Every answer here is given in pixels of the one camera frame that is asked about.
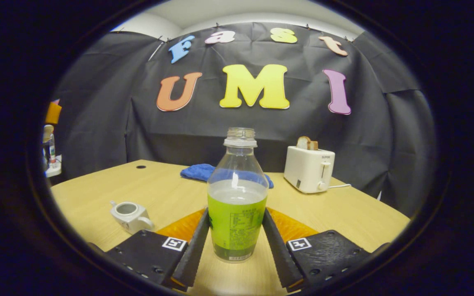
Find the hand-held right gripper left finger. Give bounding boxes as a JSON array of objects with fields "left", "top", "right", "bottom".
[{"left": 105, "top": 208, "right": 210, "bottom": 290}]

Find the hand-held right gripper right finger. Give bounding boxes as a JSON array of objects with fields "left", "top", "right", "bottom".
[{"left": 262, "top": 207, "right": 371, "bottom": 290}]

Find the small background bottle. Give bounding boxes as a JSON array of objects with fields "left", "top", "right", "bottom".
[{"left": 44, "top": 134, "right": 56, "bottom": 166}]

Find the black backdrop cloth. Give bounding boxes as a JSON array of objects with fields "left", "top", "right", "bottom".
[{"left": 52, "top": 23, "right": 437, "bottom": 216}]

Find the blue towel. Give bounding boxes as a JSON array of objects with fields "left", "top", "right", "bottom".
[{"left": 180, "top": 164, "right": 274, "bottom": 190}]

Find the white ceramic teacup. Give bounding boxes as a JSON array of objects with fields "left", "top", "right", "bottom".
[{"left": 110, "top": 201, "right": 155, "bottom": 235}]

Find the clear water bottle green label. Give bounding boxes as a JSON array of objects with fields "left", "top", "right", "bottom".
[{"left": 207, "top": 127, "right": 270, "bottom": 264}]

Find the white toaster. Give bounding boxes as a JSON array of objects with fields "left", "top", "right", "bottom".
[{"left": 283, "top": 146, "right": 336, "bottom": 194}]

